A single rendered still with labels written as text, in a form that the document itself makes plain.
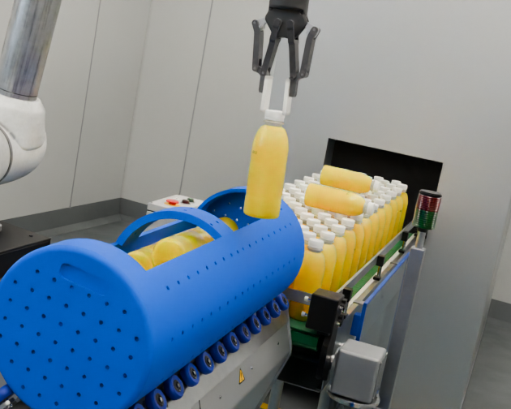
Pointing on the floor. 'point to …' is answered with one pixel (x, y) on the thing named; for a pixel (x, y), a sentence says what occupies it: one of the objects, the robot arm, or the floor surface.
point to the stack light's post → (401, 326)
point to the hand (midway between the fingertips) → (276, 96)
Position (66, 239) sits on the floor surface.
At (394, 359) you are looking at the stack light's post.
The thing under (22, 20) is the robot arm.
